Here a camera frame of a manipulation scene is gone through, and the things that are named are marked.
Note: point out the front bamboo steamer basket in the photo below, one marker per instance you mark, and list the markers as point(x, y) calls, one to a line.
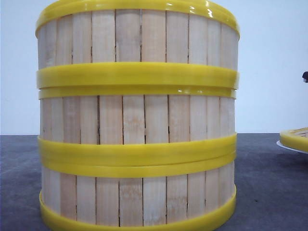
point(201, 201)

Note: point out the white plate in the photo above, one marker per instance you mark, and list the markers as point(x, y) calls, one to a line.
point(288, 148)

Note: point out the yellow rimmed steamer lid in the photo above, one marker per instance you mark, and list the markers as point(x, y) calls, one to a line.
point(296, 139)

